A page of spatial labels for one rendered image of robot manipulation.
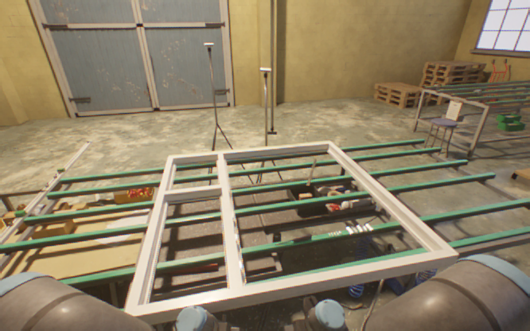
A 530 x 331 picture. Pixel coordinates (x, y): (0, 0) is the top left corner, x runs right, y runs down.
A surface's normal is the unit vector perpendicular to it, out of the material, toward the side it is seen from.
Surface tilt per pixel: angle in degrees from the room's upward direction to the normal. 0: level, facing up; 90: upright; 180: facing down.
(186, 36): 90
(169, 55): 90
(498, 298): 25
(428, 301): 30
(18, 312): 15
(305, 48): 90
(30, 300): 7
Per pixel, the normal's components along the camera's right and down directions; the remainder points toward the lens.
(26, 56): 0.22, 0.45
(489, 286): 0.03, -0.85
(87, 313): 0.48, -0.85
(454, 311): -0.24, -0.73
